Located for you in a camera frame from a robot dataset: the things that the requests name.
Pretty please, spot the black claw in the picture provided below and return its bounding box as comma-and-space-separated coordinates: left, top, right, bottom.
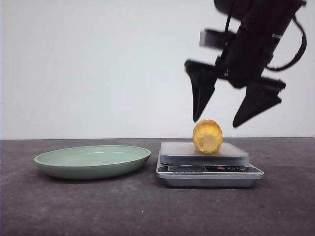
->
184, 23, 286, 127

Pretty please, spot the yellow corn cob piece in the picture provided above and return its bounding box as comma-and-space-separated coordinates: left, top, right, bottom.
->
192, 119, 223, 154

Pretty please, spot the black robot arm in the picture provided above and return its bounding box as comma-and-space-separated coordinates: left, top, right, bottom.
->
185, 0, 307, 127

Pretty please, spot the silver digital kitchen scale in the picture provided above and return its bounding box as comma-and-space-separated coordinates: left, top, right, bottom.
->
156, 142, 264, 188

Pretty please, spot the green shallow plate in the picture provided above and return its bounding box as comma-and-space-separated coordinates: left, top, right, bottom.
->
34, 145, 151, 180

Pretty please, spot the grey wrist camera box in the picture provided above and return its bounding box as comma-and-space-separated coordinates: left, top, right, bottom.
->
199, 29, 236, 49

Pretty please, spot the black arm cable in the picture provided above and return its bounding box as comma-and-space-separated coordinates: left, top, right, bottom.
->
265, 18, 307, 72

